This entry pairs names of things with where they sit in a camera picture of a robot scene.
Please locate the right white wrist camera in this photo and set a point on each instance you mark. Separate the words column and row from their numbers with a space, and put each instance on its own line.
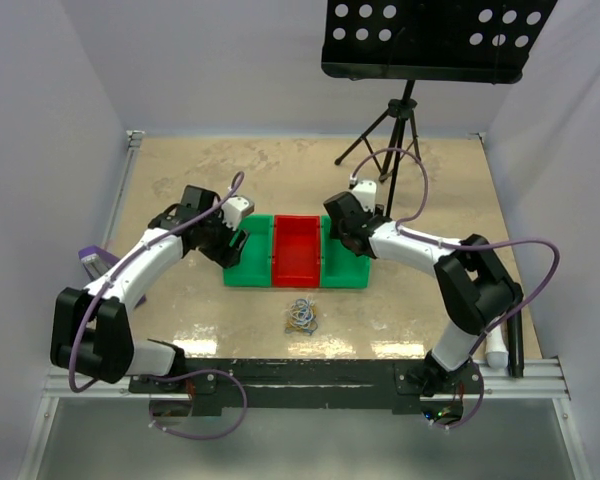
column 364, row 191

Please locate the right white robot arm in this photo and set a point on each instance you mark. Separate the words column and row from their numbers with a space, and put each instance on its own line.
column 475, row 287

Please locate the green plastic bin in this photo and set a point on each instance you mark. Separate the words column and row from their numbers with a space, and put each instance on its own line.
column 340, row 268
column 254, row 268

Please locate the red plastic bin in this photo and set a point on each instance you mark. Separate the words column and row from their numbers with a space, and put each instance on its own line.
column 296, row 260

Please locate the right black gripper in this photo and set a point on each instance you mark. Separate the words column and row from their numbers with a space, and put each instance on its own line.
column 371, row 214

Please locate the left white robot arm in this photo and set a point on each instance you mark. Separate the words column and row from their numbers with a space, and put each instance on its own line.
column 91, row 333

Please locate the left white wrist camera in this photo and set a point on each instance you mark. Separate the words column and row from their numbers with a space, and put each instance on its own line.
column 235, row 209

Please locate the purple holder block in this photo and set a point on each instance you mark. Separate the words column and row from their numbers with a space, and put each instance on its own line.
column 96, row 261

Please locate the black microphone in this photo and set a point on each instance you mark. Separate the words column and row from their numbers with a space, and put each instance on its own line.
column 515, row 340

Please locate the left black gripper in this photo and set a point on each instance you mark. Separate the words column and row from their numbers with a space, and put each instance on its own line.
column 225, row 255

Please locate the black music stand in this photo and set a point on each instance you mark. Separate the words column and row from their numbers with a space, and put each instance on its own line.
column 428, row 40

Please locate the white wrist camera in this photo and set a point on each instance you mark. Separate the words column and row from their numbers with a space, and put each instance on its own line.
column 364, row 191
column 235, row 209

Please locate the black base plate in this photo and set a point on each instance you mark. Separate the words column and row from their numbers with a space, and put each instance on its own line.
column 386, row 384

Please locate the white microphone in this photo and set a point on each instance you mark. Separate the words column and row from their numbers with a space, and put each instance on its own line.
column 496, row 352

